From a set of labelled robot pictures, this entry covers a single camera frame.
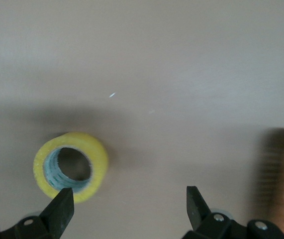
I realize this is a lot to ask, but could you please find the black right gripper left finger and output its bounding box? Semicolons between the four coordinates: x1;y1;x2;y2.
0;186;76;239

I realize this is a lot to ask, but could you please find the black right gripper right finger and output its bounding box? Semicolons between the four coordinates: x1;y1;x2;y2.
183;186;284;239

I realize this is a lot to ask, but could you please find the yellow tape roll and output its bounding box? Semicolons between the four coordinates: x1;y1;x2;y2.
33;131;109;205

